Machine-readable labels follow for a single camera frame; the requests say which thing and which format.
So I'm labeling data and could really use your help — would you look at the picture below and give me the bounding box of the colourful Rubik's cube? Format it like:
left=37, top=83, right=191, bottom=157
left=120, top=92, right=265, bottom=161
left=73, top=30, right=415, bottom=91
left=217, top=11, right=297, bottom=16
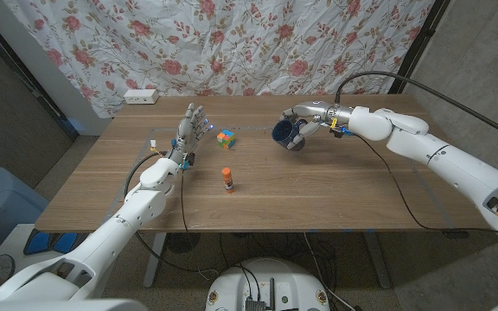
left=216, top=129, right=237, bottom=150

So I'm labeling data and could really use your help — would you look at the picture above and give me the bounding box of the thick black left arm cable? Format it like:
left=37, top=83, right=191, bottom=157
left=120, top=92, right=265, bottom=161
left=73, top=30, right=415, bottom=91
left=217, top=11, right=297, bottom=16
left=123, top=150, right=220, bottom=277

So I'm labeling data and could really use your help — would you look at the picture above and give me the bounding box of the white board with blue pads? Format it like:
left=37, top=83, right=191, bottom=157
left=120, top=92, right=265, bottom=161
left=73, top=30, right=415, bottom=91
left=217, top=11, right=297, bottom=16
left=0, top=223, right=81, bottom=282

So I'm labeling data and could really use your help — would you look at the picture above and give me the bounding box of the orange glue stick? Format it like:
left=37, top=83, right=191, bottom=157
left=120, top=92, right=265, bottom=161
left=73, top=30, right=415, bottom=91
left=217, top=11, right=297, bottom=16
left=221, top=167, right=235, bottom=194

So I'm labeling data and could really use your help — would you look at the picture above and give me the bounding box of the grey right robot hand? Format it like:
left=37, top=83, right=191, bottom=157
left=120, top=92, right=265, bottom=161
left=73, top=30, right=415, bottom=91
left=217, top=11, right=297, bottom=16
left=279, top=100, right=354, bottom=151

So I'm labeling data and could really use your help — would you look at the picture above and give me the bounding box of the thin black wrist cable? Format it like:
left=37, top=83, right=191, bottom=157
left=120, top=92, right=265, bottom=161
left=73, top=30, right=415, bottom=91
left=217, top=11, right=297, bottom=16
left=180, top=168, right=195, bottom=238
left=354, top=132, right=498, bottom=242

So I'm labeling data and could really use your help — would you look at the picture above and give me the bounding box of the black round fan base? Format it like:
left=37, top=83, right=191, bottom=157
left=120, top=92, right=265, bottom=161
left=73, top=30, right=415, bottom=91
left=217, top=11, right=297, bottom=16
left=165, top=232, right=201, bottom=255

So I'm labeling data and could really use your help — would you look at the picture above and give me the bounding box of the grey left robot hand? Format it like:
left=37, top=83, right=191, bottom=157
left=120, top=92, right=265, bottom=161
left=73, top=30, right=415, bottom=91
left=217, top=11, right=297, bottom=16
left=169, top=102, right=214, bottom=168

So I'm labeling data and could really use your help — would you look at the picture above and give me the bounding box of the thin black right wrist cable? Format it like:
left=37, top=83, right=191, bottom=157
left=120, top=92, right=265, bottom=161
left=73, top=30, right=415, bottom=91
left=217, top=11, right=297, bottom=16
left=354, top=132, right=498, bottom=242

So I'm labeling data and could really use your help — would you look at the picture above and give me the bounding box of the blue plastic bin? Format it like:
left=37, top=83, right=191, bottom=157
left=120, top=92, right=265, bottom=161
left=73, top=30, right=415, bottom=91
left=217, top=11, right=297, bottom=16
left=0, top=167, right=50, bottom=264

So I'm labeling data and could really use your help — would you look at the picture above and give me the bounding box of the white power strip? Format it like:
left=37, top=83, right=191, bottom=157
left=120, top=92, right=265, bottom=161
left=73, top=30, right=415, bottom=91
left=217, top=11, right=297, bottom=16
left=123, top=88, right=160, bottom=105

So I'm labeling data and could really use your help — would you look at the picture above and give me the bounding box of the dark blue ceramic mug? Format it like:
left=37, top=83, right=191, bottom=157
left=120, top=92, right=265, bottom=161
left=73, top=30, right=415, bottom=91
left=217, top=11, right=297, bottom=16
left=271, top=118, right=309, bottom=152

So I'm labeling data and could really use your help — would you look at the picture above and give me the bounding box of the grey table leg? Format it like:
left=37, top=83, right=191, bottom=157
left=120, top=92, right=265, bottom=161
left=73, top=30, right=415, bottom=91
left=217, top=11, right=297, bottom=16
left=363, top=232, right=393, bottom=289

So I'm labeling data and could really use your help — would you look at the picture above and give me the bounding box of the thin black left wrist cable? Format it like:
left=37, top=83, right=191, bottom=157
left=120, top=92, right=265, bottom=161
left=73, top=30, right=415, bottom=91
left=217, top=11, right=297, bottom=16
left=180, top=168, right=195, bottom=238

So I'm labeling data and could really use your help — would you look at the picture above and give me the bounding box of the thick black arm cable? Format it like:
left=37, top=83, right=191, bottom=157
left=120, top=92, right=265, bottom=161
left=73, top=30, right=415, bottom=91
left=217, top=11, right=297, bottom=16
left=123, top=150, right=220, bottom=277
left=334, top=70, right=498, bottom=146

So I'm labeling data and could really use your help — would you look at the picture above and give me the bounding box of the black backdrop stand pole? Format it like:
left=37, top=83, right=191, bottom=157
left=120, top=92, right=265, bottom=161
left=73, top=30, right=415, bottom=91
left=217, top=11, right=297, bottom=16
left=387, top=0, right=451, bottom=95
left=0, top=8, right=80, bottom=142

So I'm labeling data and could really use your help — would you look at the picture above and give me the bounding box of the floral backdrop cloth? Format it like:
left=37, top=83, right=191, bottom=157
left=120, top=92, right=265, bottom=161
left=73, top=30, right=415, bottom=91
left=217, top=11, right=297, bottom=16
left=2, top=0, right=436, bottom=118

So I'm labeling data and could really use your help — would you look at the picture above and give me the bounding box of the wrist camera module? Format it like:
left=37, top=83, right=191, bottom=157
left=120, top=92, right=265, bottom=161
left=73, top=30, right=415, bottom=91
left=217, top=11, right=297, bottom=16
left=178, top=152, right=196, bottom=170
left=329, top=124, right=354, bottom=139

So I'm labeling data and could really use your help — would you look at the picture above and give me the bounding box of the white table leg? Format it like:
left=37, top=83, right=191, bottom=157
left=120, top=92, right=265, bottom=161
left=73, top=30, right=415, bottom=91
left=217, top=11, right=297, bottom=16
left=143, top=232, right=168, bottom=289

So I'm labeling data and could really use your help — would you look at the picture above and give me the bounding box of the white floor cable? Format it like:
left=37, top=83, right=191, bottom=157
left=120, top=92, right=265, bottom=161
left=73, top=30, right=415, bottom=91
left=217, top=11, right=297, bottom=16
left=303, top=232, right=356, bottom=311

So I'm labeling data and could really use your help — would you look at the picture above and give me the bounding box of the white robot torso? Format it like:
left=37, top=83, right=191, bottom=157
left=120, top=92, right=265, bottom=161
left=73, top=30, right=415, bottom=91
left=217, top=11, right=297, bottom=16
left=204, top=257, right=331, bottom=311

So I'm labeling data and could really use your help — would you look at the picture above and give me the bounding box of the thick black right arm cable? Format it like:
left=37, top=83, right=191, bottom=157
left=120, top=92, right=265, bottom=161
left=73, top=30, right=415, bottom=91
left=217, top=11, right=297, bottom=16
left=334, top=70, right=498, bottom=146

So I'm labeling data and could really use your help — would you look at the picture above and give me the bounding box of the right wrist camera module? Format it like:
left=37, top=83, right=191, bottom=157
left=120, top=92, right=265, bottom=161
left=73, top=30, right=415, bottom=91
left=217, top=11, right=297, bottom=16
left=329, top=124, right=354, bottom=139

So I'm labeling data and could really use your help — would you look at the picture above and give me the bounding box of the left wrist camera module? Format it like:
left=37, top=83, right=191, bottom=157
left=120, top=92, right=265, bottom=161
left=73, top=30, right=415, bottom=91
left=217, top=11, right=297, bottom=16
left=178, top=152, right=196, bottom=170

